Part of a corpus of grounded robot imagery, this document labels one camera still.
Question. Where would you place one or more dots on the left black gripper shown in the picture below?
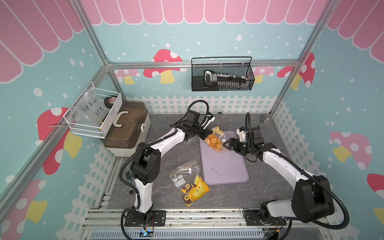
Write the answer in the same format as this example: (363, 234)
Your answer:
(206, 132)

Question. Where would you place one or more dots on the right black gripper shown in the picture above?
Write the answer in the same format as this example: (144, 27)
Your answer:
(232, 141)

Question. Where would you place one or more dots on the ziploc bag with cookies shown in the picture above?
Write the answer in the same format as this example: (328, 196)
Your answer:
(216, 140)
(188, 180)

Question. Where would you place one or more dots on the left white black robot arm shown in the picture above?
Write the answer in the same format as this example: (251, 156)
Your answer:
(142, 168)

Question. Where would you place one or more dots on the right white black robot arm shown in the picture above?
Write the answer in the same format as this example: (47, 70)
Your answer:
(312, 198)

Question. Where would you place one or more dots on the clear labelled plastic bag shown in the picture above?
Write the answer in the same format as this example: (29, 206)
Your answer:
(90, 108)

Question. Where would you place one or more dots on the lilac plastic tray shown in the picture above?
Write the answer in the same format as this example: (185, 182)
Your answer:
(226, 167)

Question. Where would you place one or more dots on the socket wrench set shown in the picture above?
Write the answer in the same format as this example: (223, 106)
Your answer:
(213, 79)

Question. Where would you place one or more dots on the brown lidded storage box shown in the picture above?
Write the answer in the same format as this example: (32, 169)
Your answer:
(130, 128)

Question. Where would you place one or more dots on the black tape roll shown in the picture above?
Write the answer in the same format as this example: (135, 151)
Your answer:
(110, 101)

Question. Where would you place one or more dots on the black mesh wall basket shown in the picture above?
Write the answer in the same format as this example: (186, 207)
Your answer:
(238, 66)

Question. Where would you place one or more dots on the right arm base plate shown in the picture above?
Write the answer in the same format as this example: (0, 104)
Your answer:
(254, 218)

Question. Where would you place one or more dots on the green handled ratchet wrench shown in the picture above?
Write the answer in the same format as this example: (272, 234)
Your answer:
(128, 177)

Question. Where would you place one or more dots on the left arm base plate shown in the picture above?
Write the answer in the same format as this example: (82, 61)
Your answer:
(152, 218)

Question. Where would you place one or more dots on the white wire wall basket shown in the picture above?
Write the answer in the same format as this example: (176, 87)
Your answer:
(86, 128)

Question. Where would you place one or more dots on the aluminium front rail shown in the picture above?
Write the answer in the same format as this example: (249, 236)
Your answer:
(178, 224)

